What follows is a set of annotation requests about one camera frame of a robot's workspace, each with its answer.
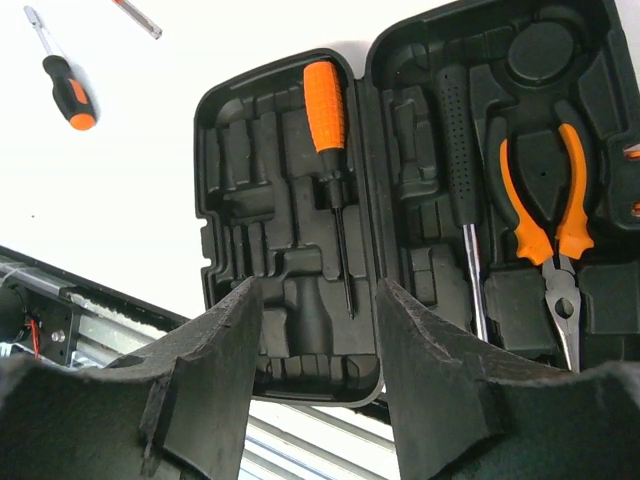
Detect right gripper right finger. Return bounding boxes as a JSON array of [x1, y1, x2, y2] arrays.
[[376, 279, 639, 479]]

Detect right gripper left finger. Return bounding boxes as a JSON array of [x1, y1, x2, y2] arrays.
[[1, 278, 263, 479]]

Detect orange handled needle-nose pliers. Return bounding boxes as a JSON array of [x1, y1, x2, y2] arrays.
[[485, 100, 595, 372]]

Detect black plastic tool case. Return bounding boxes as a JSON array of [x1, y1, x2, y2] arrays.
[[193, 0, 640, 406]]

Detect small claw hammer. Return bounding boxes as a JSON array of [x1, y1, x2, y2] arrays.
[[435, 64, 490, 342]]

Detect black handled screwdriver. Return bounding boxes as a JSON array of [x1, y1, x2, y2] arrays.
[[23, 5, 97, 131]]

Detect large orange handled screwdriver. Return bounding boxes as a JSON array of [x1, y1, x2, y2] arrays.
[[303, 60, 355, 319]]

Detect small orange chisel bit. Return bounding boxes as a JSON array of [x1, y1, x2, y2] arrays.
[[114, 0, 163, 40]]

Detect aluminium frame rail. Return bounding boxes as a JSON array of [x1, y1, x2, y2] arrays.
[[1, 249, 399, 479]]

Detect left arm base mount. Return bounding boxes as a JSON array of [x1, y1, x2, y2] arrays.
[[1, 284, 76, 367]]

